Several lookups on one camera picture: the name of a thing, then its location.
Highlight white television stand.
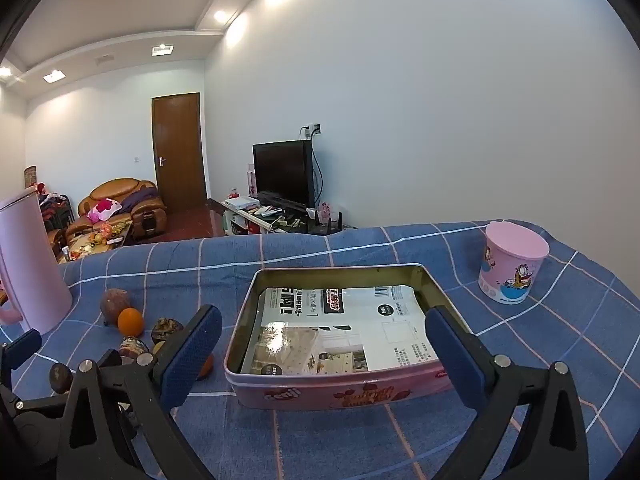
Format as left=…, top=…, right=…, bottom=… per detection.
left=221, top=199, right=351, bottom=237

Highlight black television cables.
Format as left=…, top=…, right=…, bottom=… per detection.
left=311, top=135, right=327, bottom=207

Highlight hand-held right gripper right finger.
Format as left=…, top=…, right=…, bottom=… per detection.
left=424, top=305, right=586, bottom=480

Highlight purple cloth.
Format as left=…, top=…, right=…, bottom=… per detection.
left=120, top=187, right=158, bottom=213

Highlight black flat television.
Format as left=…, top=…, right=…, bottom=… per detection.
left=252, top=140, right=315, bottom=209

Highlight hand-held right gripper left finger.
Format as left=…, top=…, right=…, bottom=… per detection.
left=56, top=304, right=223, bottom=480

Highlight brown wooden door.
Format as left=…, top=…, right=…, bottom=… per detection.
left=151, top=92, right=207, bottom=213

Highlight black metal chairs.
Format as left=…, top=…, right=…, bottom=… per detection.
left=39, top=192, right=76, bottom=232

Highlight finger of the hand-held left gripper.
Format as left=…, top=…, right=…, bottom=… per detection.
left=15, top=348, right=124, bottom=413
left=0, top=329, right=43, bottom=388

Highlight pink electric kettle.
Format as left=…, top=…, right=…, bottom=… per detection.
left=0, top=186, right=73, bottom=336

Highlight cluttered coffee table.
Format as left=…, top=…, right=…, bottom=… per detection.
left=57, top=222, right=133, bottom=263

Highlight brown passion fruit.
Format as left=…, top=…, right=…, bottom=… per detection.
left=100, top=288, right=132, bottom=322

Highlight brown leather sofa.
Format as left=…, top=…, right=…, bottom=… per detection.
left=47, top=229, right=68, bottom=261

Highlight black router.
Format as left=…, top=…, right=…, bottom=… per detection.
left=312, top=212, right=347, bottom=235

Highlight brown leather armchair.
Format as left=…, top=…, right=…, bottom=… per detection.
left=65, top=177, right=168, bottom=246

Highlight pink tin box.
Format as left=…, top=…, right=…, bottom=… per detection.
left=223, top=262, right=473, bottom=411

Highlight pink cartoon cup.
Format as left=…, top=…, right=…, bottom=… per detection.
left=478, top=220, right=549, bottom=305

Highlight printed paper sheet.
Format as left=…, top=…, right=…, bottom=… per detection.
left=240, top=285, right=441, bottom=376

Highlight pink cushion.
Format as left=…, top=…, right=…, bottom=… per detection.
left=87, top=199, right=122, bottom=222

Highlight blue plaid blanket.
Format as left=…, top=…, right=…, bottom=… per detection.
left=0, top=220, right=640, bottom=480

